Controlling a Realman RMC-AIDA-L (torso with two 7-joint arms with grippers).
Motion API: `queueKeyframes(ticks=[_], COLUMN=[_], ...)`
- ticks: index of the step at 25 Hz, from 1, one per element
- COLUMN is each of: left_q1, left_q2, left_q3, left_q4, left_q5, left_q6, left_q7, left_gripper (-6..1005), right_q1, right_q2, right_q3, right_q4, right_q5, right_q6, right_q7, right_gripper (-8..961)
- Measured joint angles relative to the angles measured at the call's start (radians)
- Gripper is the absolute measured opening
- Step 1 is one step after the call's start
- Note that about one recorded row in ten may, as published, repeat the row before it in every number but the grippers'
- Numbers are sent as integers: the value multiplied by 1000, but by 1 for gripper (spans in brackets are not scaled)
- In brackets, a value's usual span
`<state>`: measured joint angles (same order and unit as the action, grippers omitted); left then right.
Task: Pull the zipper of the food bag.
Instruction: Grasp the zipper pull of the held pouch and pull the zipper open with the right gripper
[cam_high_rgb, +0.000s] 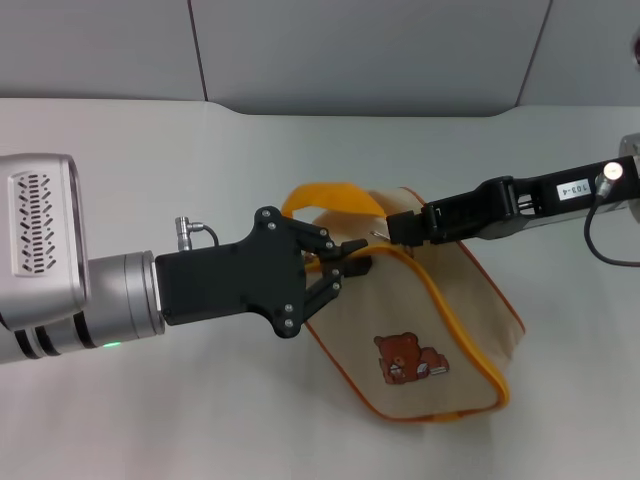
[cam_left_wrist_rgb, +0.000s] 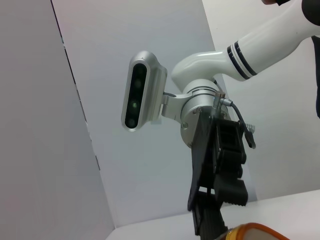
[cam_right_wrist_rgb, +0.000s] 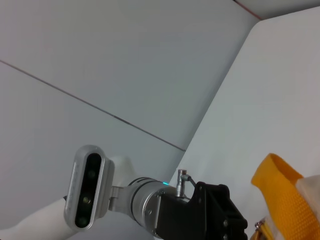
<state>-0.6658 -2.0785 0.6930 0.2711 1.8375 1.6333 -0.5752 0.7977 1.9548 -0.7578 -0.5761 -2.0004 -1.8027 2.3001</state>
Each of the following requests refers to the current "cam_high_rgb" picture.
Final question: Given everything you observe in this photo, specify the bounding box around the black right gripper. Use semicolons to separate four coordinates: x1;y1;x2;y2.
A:
387;155;640;247

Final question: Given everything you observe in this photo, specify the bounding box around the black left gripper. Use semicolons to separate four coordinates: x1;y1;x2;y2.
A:
153;205;374;340

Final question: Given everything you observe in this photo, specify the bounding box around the beige orange-trimmed bear bag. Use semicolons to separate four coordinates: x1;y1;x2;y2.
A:
282;182;527;425

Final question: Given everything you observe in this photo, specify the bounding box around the left gripper connector cable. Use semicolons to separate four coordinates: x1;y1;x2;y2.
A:
173;215;221;251

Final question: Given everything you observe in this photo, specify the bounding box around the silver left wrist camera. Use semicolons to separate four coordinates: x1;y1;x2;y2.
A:
0;153;92;307

